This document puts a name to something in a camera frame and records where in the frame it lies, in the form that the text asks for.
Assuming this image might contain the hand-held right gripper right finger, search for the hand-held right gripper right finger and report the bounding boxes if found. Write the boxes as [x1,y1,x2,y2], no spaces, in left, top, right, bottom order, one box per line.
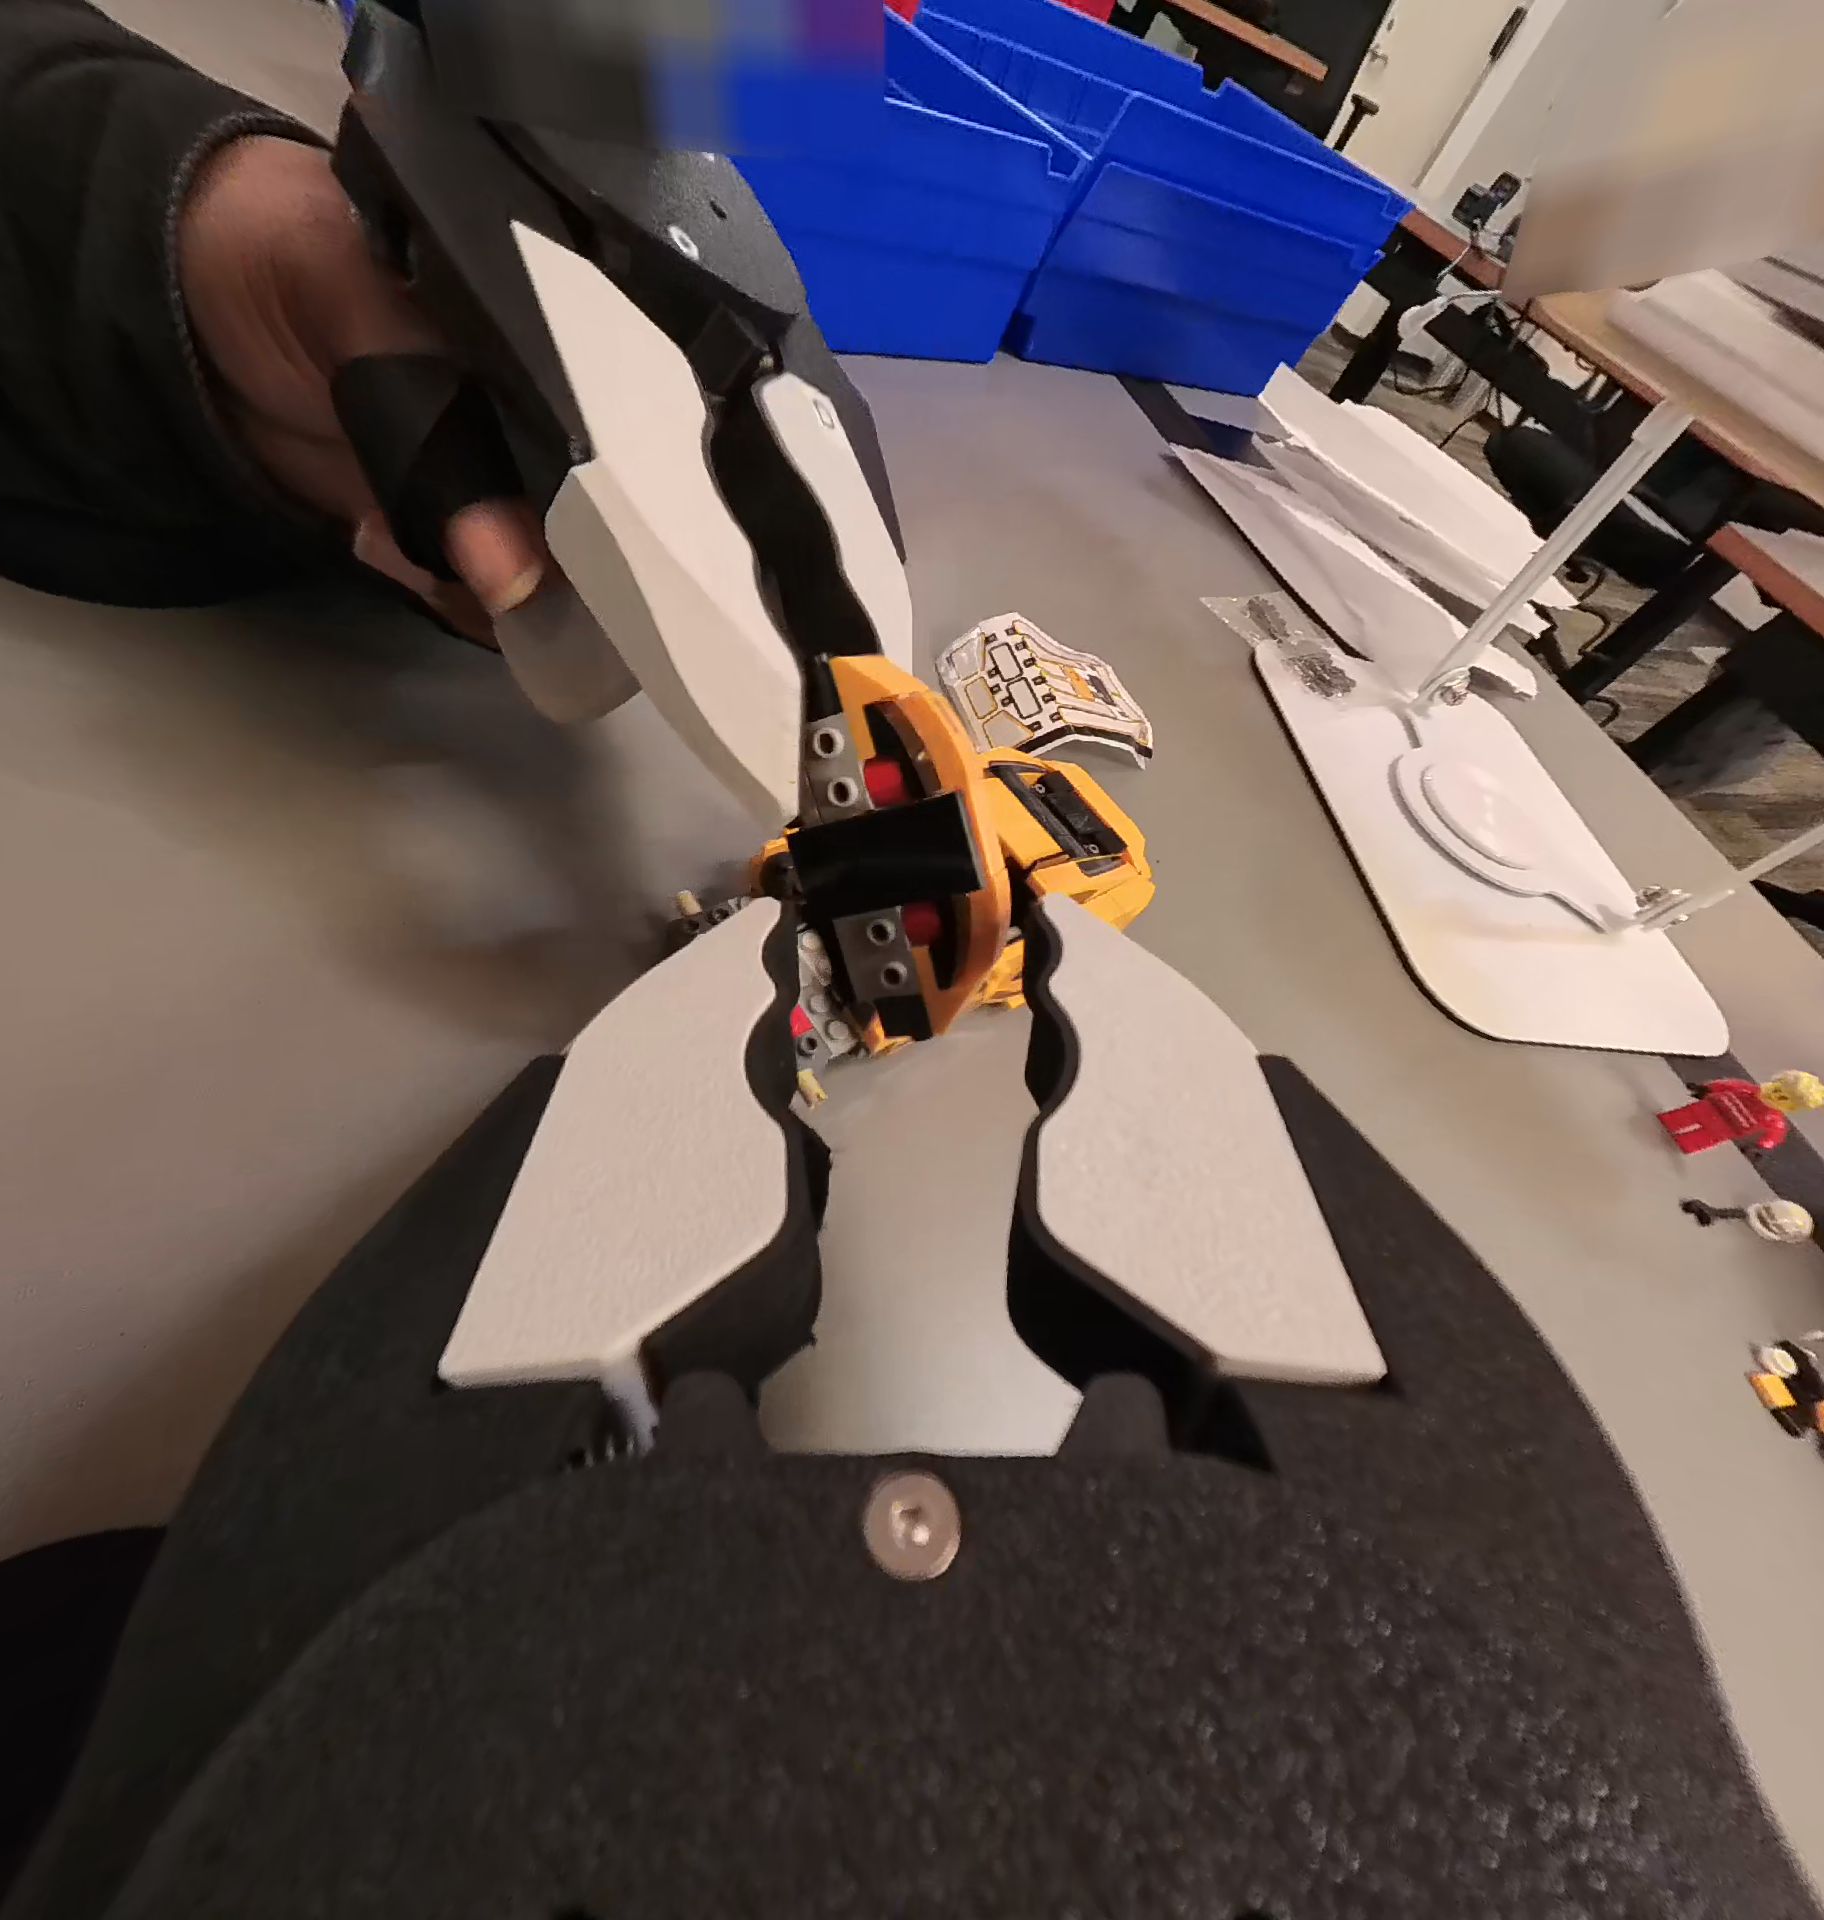
[1005,898,1388,1388]

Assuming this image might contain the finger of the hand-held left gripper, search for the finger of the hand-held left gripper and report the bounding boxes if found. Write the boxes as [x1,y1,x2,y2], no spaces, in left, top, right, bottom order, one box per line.
[748,366,917,677]
[488,216,821,823]

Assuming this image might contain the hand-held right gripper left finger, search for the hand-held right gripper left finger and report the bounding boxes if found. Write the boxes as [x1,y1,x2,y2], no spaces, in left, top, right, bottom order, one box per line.
[432,898,827,1449]

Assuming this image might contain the yellow lego car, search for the yellow lego car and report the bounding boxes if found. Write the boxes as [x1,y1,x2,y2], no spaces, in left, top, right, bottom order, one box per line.
[679,750,1153,1068]

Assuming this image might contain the lego sticker sheet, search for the lego sticker sheet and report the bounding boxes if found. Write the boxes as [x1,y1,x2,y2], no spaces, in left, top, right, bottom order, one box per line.
[935,613,1153,769]

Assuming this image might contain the red lego minifigure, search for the red lego minifigure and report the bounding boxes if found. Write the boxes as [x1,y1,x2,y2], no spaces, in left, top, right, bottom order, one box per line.
[1658,1069,1824,1158]

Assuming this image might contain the spare small lego pieces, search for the spare small lego pieces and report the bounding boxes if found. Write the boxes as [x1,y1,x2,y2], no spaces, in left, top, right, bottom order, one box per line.
[1746,1333,1824,1471]

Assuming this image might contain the person's left hand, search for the person's left hand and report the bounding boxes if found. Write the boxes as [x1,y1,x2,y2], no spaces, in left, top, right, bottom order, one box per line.
[174,137,552,650]

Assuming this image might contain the white booklet stand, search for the white booklet stand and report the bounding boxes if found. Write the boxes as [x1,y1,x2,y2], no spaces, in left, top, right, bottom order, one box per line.
[1254,271,1824,1059]

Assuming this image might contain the clear bag of black parts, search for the clear bag of black parts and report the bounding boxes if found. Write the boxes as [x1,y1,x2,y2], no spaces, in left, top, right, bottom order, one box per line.
[1205,592,1359,702]

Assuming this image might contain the building instruction booklet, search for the building instruction booklet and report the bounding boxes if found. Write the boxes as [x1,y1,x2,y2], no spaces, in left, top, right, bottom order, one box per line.
[1175,366,1582,699]

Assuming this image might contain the grey background desk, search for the grey background desk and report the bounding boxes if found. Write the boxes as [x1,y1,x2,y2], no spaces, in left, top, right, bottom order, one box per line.
[1400,202,1824,677]

